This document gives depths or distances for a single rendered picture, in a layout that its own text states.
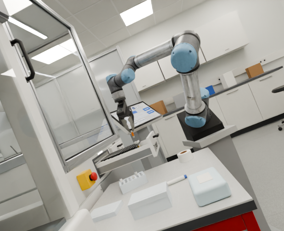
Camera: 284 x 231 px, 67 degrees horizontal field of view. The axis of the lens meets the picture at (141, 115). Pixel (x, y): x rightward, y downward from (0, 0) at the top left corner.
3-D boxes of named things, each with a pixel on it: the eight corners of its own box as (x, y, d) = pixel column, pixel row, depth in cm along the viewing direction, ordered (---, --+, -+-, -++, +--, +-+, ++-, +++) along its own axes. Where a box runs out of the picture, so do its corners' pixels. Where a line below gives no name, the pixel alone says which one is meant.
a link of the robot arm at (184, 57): (208, 112, 134) (199, 30, 97) (206, 131, 125) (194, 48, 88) (189, 112, 139) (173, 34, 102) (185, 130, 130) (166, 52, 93)
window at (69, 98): (114, 134, 178) (69, 28, 178) (62, 162, 93) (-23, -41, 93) (113, 134, 178) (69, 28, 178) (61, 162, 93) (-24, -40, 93)
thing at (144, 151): (156, 145, 139) (152, 136, 139) (153, 154, 114) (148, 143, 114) (101, 166, 145) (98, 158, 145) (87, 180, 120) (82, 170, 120)
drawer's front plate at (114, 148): (125, 152, 176) (120, 140, 177) (117, 162, 148) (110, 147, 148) (124, 153, 177) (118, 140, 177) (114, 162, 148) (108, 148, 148)
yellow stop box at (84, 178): (97, 181, 101) (91, 167, 101) (91, 187, 94) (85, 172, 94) (87, 185, 102) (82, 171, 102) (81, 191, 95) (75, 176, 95)
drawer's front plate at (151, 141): (159, 145, 141) (153, 130, 141) (157, 156, 112) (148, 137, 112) (157, 146, 141) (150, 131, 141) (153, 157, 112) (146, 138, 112)
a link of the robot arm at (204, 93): (209, 100, 142) (210, 84, 133) (207, 115, 134) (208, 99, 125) (191, 99, 147) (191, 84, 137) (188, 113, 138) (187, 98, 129)
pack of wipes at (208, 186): (191, 187, 71) (186, 175, 71) (218, 177, 70) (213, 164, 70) (198, 208, 57) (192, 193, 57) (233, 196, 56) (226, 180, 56)
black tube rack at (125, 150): (144, 150, 137) (140, 141, 137) (140, 157, 119) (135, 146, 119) (113, 162, 140) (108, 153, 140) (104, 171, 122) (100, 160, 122)
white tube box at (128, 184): (145, 178, 104) (142, 170, 104) (148, 182, 96) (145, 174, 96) (121, 189, 102) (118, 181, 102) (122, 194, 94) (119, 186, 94)
